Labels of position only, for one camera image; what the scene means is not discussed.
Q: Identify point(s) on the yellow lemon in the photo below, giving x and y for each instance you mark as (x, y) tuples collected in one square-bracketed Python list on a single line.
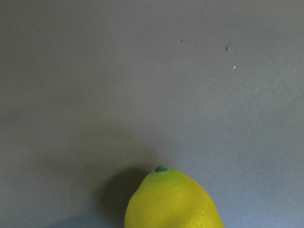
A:
[(168, 198)]

